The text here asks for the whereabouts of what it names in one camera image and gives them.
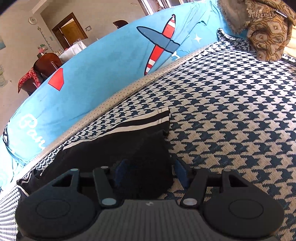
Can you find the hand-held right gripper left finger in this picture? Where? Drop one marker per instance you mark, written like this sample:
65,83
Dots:
121,172

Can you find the black pants white stripes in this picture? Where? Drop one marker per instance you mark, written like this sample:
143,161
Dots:
138,150

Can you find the grey fringed cloth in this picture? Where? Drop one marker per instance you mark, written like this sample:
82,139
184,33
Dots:
233,14

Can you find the green plant wall sticker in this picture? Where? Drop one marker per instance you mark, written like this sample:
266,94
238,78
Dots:
1,76

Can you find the red floral cloth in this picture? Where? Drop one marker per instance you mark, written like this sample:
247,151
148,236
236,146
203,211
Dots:
29,76

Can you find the wooden chair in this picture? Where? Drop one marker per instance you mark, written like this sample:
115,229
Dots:
32,89
47,62

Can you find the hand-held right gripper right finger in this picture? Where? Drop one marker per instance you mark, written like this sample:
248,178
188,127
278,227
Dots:
182,173

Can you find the table with white cloth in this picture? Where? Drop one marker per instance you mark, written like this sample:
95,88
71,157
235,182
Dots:
74,49

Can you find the wall clock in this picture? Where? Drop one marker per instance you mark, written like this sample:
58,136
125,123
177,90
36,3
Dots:
32,20

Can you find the blue printed sofa cover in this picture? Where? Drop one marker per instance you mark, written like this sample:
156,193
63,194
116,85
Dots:
104,69

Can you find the wooden door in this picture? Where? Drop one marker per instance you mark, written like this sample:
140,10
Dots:
71,30

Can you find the pink flowers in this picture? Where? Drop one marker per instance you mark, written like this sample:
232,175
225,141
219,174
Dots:
42,48

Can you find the wall switch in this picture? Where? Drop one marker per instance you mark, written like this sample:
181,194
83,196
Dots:
88,28

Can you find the dark chair back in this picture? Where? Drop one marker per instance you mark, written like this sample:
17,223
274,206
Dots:
120,23

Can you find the houndstooth sofa cushion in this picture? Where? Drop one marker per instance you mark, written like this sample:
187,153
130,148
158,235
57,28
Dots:
231,115

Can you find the brown patterned cloth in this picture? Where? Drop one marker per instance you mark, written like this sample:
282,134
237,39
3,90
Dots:
270,34

